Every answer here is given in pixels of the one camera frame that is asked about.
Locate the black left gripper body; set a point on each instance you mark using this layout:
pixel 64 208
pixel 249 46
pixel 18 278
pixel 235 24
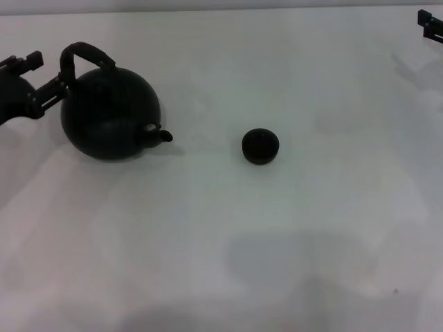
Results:
pixel 14 98

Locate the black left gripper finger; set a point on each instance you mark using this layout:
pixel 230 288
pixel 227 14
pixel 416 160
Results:
pixel 33 61
pixel 48 95

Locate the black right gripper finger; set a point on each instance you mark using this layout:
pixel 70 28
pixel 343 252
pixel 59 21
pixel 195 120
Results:
pixel 434 26

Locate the black round teapot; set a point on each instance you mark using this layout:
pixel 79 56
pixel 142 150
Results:
pixel 110 117

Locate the small dark teacup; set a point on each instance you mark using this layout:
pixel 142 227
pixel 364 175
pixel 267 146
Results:
pixel 260 147

